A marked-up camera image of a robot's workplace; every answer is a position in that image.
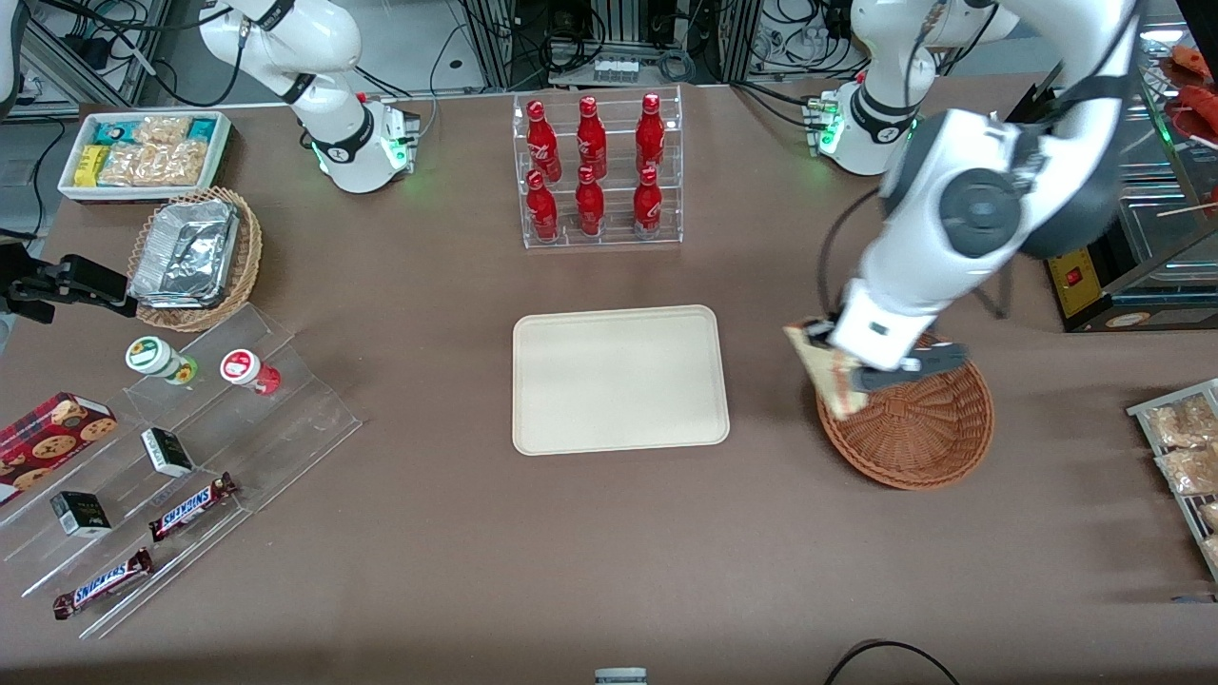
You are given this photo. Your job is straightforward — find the green lidded snack cup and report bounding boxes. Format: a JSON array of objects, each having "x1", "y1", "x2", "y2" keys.
[{"x1": 126, "y1": 337, "x2": 199, "y2": 385}]

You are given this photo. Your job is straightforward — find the stacked aluminium foil trays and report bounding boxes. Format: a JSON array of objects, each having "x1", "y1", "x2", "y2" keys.
[{"x1": 129, "y1": 200, "x2": 241, "y2": 310}]

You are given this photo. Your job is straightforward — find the oval tan wicker basket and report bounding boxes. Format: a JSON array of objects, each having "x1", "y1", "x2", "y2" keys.
[{"x1": 127, "y1": 186, "x2": 264, "y2": 333}]

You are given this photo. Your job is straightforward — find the orange fried food piece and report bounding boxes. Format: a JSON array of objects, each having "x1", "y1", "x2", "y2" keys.
[
  {"x1": 1169, "y1": 86, "x2": 1218, "y2": 144},
  {"x1": 1163, "y1": 45, "x2": 1218, "y2": 83}
]

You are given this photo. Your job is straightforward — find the round brown wicker basket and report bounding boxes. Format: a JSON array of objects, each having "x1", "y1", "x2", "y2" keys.
[{"x1": 816, "y1": 328, "x2": 995, "y2": 491}]

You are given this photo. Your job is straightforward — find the triangular sandwich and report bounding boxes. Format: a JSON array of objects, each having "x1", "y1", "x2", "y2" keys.
[{"x1": 783, "y1": 322, "x2": 869, "y2": 421}]

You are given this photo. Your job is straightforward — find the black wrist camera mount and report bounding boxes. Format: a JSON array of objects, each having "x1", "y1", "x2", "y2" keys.
[{"x1": 0, "y1": 243, "x2": 60, "y2": 325}]

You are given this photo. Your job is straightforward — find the clear acrylic bottle rack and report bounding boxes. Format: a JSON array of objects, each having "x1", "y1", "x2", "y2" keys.
[{"x1": 512, "y1": 84, "x2": 684, "y2": 250}]

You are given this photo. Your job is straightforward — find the black floor cable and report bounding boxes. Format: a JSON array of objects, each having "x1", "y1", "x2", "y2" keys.
[{"x1": 823, "y1": 639, "x2": 962, "y2": 685}]

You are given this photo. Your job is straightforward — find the red plaid cookie box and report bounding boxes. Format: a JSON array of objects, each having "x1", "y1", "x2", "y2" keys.
[{"x1": 0, "y1": 392, "x2": 119, "y2": 505}]

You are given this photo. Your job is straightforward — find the small black box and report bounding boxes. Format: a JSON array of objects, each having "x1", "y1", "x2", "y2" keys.
[
  {"x1": 49, "y1": 491, "x2": 112, "y2": 538},
  {"x1": 141, "y1": 428, "x2": 195, "y2": 478}
]

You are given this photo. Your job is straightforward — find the brown Snickers bar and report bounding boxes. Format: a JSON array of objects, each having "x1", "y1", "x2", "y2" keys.
[
  {"x1": 52, "y1": 548, "x2": 154, "y2": 620},
  {"x1": 148, "y1": 473, "x2": 239, "y2": 543}
]

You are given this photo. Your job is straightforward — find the clear acrylic stepped stand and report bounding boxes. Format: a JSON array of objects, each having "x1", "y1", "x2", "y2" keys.
[{"x1": 0, "y1": 303, "x2": 363, "y2": 640}]

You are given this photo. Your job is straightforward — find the cream plastic tray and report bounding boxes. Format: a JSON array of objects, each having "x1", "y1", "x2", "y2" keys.
[{"x1": 512, "y1": 304, "x2": 731, "y2": 457}]

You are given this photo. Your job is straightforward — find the red lidded snack cup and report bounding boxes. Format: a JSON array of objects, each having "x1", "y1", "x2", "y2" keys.
[{"x1": 220, "y1": 349, "x2": 282, "y2": 396}]

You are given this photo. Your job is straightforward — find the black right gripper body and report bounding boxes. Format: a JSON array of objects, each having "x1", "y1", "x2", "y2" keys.
[{"x1": 57, "y1": 253, "x2": 109, "y2": 303}]

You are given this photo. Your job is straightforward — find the black food warmer case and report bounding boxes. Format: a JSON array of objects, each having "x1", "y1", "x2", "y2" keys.
[{"x1": 1028, "y1": 19, "x2": 1218, "y2": 334}]

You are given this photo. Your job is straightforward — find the red cola bottle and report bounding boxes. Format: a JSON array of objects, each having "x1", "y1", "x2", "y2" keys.
[
  {"x1": 575, "y1": 166, "x2": 605, "y2": 237},
  {"x1": 636, "y1": 92, "x2": 665, "y2": 174},
  {"x1": 526, "y1": 169, "x2": 560, "y2": 242},
  {"x1": 633, "y1": 166, "x2": 663, "y2": 237},
  {"x1": 526, "y1": 99, "x2": 562, "y2": 184},
  {"x1": 576, "y1": 95, "x2": 608, "y2": 180}
]

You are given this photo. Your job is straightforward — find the grey wire rack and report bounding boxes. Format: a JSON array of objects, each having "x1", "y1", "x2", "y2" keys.
[{"x1": 1127, "y1": 379, "x2": 1218, "y2": 581}]

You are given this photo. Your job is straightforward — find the white rectangular snack bin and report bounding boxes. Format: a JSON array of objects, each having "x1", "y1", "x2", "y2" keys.
[{"x1": 57, "y1": 110, "x2": 232, "y2": 204}]

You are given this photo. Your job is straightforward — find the clear bag of crackers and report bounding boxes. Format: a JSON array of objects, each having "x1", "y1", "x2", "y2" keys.
[
  {"x1": 98, "y1": 143, "x2": 158, "y2": 186},
  {"x1": 133, "y1": 116, "x2": 191, "y2": 146},
  {"x1": 152, "y1": 141, "x2": 208, "y2": 186}
]

